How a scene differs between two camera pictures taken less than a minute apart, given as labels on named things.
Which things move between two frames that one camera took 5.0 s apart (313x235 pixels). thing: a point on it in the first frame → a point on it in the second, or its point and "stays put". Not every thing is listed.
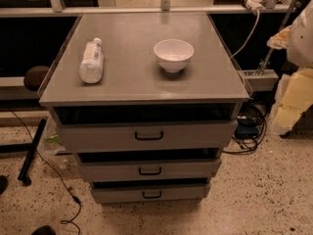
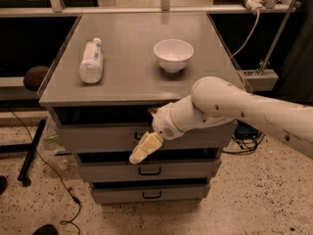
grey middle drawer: x=149 y=166 stays put
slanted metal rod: x=270 y=52 stays put
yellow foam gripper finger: x=294 y=97 → x=147 y=146
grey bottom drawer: x=150 y=190 stays put
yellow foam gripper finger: x=281 y=39 → x=154 y=110
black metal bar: x=23 y=175 stays put
